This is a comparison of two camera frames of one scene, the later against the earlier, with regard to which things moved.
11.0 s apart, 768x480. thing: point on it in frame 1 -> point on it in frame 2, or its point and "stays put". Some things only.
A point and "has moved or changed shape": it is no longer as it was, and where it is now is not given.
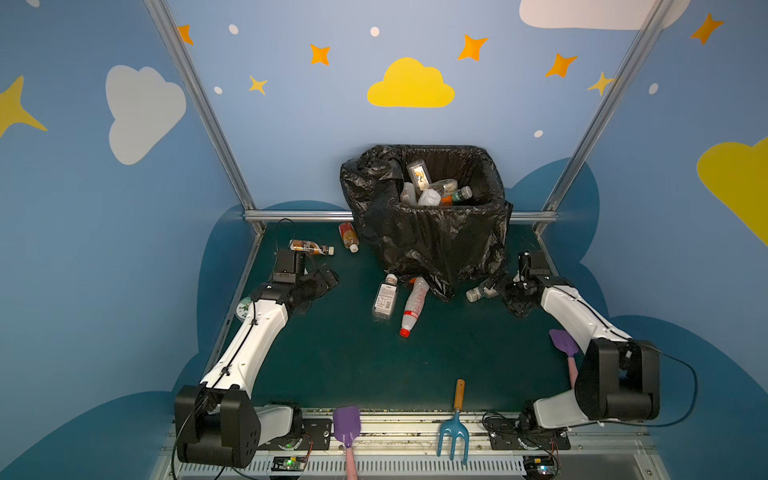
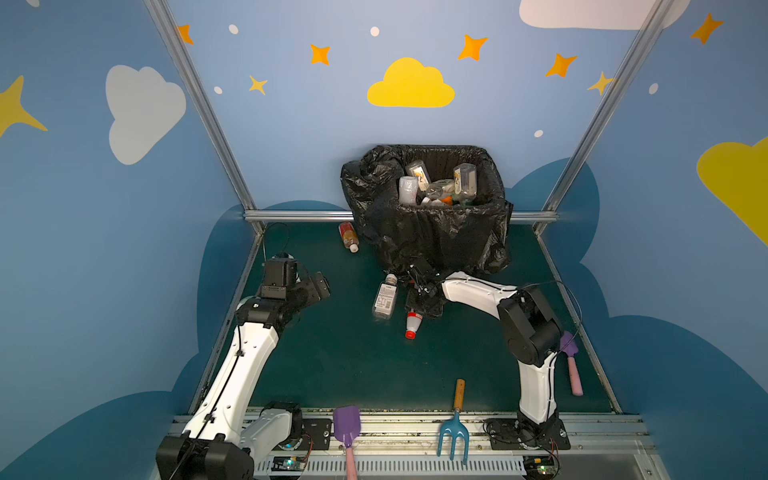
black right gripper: [511, 291] -> [423, 285]
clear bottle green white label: [481, 291] has moved or changed shape
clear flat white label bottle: [386, 298] stays put
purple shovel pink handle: [347, 425] stays put
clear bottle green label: [419, 174] stays put
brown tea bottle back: [349, 236] stays put
